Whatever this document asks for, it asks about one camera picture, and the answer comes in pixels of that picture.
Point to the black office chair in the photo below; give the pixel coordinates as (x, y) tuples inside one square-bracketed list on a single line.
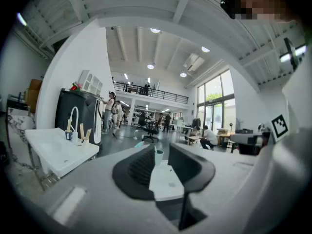
[(151, 133)]

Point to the white shelf cabinet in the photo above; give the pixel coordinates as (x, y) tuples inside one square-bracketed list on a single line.
[(91, 82)]

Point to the glass doors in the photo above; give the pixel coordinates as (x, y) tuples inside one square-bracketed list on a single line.
[(215, 101)]

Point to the black and white machine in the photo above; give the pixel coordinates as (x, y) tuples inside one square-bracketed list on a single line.
[(73, 111)]

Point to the white gooseneck faucet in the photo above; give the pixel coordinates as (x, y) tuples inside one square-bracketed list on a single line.
[(76, 121)]

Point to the marble counter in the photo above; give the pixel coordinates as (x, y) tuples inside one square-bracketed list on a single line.
[(18, 135)]

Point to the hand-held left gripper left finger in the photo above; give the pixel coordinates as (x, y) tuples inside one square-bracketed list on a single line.
[(136, 177)]

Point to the square white sink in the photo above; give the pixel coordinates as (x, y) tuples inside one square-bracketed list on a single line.
[(56, 150)]

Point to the bamboo toothbrush holder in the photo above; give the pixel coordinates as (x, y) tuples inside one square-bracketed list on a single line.
[(85, 135)]

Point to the red flower pot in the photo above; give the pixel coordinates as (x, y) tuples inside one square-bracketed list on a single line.
[(76, 86)]

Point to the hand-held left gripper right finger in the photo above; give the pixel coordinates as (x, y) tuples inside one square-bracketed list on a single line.
[(192, 174)]

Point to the blue cup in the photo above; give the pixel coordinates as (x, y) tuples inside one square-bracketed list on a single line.
[(69, 135)]

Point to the brown wooden cabinet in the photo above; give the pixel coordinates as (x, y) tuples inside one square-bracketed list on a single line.
[(248, 149)]

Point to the teal cup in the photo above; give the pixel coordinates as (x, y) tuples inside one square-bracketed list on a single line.
[(159, 158)]

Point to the ceiling air conditioner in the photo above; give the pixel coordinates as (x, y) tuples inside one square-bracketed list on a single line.
[(193, 62)]

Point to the black mezzanine railing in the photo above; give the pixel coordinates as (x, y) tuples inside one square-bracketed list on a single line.
[(156, 92)]

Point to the cardboard box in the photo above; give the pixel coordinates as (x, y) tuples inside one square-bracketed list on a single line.
[(34, 94)]

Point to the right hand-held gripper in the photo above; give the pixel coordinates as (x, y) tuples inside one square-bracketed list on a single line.
[(299, 101)]

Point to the round ceiling light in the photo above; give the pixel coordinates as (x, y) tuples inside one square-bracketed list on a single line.
[(155, 30), (205, 49), (150, 66), (183, 74)]

